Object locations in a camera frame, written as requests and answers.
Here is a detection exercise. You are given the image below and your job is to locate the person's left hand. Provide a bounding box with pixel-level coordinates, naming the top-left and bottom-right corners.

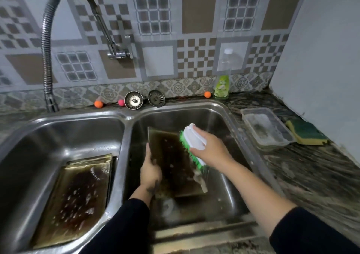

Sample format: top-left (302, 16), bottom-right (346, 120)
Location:
top-left (140, 143), bottom-right (163, 197)

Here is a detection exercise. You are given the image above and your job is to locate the person's right hand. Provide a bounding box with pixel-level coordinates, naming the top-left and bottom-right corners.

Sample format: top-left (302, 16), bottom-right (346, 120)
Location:
top-left (189, 124), bottom-right (236, 171)

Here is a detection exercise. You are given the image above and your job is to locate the white and green scrub brush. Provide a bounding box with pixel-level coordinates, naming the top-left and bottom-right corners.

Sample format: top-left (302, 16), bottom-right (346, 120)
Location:
top-left (179, 123), bottom-right (210, 170)

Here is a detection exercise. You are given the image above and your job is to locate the greasy dark metal tray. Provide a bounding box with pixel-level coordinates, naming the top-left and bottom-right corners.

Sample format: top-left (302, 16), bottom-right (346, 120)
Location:
top-left (147, 127), bottom-right (209, 198)

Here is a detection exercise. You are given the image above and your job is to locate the person's left forearm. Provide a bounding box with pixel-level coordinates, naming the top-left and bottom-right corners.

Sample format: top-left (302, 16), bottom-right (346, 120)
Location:
top-left (79, 185), bottom-right (156, 254)

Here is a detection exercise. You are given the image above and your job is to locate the person's right forearm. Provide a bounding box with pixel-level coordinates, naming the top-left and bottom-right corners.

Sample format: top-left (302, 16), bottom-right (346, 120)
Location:
top-left (222, 161), bottom-right (360, 254)

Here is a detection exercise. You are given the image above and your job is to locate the stainless steel double sink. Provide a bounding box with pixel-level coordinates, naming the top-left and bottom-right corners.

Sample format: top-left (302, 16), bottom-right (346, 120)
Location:
top-left (0, 99), bottom-right (284, 254)

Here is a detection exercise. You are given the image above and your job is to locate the clear green dish soap bottle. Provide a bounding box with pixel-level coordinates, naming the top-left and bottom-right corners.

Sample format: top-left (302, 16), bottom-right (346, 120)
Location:
top-left (213, 48), bottom-right (234, 100)

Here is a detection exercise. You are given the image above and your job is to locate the greasy brown metal tray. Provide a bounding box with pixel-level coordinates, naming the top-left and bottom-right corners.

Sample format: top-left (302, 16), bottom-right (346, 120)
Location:
top-left (66, 153), bottom-right (113, 167)
top-left (29, 157), bottom-right (113, 250)

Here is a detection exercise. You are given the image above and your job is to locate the metal sink strainer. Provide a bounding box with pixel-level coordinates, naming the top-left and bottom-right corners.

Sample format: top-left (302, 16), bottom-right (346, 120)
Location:
top-left (124, 91), bottom-right (144, 110)
top-left (148, 90), bottom-right (166, 108)

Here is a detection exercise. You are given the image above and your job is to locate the clear plastic container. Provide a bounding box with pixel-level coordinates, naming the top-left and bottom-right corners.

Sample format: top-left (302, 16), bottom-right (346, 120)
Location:
top-left (241, 107), bottom-right (295, 148)

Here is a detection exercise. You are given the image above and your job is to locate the yellow and green sponge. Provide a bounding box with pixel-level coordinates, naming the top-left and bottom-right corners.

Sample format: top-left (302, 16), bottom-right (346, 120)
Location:
top-left (285, 118), bottom-right (328, 146)

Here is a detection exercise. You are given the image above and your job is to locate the chrome flexible hose faucet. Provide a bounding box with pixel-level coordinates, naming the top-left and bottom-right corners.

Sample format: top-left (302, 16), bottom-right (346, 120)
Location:
top-left (41, 0), bottom-right (134, 113)

